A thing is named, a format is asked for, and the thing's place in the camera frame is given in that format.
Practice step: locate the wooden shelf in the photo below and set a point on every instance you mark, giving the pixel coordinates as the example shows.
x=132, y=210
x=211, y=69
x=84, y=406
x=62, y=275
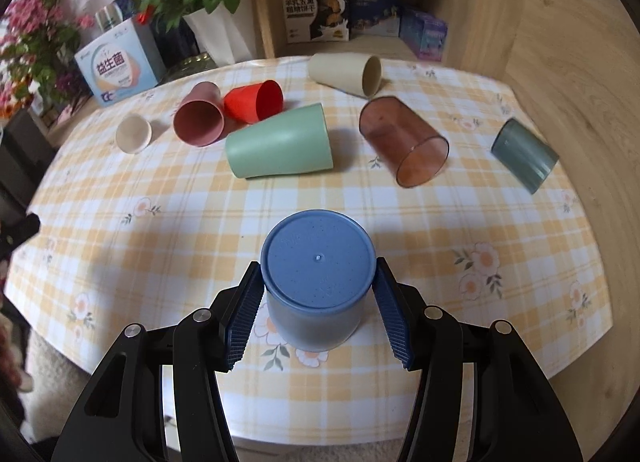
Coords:
x=500, y=6

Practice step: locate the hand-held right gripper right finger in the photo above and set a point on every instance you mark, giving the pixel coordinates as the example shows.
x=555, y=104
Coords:
x=391, y=314

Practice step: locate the small cream cup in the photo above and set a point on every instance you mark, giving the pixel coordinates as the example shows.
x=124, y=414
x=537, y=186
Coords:
x=133, y=133

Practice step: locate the dark blue box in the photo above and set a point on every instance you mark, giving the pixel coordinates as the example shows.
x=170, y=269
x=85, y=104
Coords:
x=375, y=5

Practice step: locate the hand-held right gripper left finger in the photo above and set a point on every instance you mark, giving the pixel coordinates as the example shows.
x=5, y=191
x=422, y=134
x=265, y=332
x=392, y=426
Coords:
x=244, y=311

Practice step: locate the white vase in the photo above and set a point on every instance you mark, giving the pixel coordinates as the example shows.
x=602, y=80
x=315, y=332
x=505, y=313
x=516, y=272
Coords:
x=224, y=34

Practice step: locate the light blue box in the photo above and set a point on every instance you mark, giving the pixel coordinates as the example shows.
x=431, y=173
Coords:
x=119, y=67

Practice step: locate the blue cup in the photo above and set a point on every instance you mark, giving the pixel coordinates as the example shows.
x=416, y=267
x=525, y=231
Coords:
x=318, y=278

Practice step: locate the light green cup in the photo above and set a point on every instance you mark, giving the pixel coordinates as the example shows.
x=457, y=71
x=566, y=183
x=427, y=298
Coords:
x=280, y=143

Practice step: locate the beige cup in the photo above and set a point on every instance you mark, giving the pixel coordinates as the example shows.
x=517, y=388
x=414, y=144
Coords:
x=344, y=72

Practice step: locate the red cup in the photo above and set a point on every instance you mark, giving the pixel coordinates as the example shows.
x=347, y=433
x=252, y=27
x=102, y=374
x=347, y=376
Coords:
x=254, y=102

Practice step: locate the white biscuit box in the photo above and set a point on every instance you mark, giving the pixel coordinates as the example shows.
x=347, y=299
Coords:
x=298, y=7

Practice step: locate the dark green ribbed cup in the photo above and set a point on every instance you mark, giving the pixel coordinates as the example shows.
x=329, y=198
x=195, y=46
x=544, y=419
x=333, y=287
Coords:
x=525, y=155

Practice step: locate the purple box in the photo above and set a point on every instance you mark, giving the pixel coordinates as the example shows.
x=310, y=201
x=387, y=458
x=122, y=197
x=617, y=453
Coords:
x=424, y=33

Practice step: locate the pink flower plant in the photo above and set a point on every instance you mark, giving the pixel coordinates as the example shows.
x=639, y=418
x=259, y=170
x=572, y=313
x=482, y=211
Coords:
x=37, y=26

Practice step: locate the black cookie box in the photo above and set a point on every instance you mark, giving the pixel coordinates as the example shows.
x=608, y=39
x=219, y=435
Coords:
x=329, y=3

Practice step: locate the transparent brown cup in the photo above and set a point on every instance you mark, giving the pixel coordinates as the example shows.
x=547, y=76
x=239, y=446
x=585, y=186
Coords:
x=401, y=140

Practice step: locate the pink cup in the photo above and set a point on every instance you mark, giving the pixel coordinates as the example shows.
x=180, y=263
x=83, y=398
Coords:
x=199, y=116

